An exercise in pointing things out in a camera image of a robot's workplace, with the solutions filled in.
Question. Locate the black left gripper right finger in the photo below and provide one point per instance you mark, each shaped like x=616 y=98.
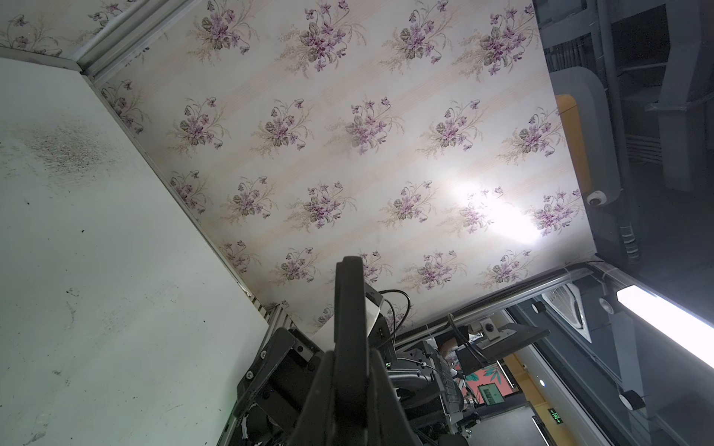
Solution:
x=387 y=424

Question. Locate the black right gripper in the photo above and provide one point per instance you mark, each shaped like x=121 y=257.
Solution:
x=271 y=395

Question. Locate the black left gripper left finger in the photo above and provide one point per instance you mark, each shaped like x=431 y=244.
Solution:
x=316 y=421

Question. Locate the black phone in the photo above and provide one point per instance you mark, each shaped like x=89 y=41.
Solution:
x=351 y=351

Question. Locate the fluorescent ceiling light outside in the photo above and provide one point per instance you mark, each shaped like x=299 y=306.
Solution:
x=679 y=325

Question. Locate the orange box outside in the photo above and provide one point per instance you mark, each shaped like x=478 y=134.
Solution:
x=572 y=128

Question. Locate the grey metal shelving outside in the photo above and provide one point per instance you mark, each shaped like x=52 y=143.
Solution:
x=641 y=73

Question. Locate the overhead stereo camera mount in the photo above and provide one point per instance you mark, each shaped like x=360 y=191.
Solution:
x=495 y=343

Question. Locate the aluminium frame post back right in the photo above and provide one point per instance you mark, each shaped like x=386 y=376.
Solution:
x=125 y=38

